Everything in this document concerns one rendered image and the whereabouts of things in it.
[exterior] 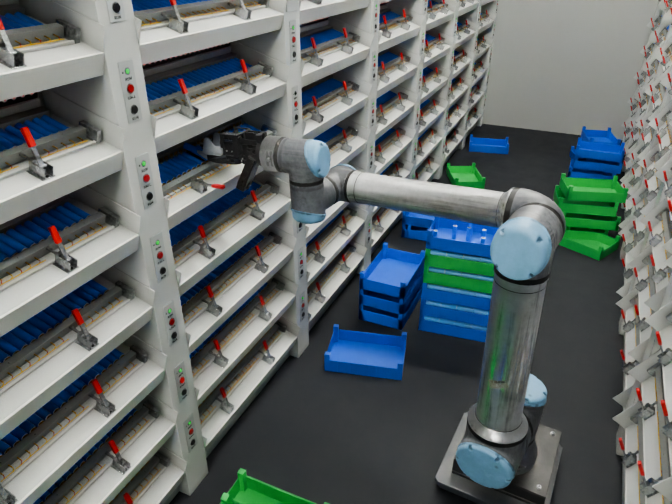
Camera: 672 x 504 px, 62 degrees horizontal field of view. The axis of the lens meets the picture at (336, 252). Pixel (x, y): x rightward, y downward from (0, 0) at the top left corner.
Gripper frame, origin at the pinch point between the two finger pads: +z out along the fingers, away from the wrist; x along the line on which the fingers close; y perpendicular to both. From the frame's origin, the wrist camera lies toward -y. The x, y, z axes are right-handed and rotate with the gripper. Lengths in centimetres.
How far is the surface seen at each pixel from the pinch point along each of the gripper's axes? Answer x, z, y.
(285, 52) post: -33.3, -9.6, 21.5
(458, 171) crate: -260, -19, -95
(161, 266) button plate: 32.1, -7.5, -17.2
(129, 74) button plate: 31.4, -9.1, 27.5
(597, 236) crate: -188, -112, -97
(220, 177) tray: 2.0, -5.9, -5.7
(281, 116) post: -33.3, -6.5, 2.0
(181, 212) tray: 21.7, -7.4, -7.5
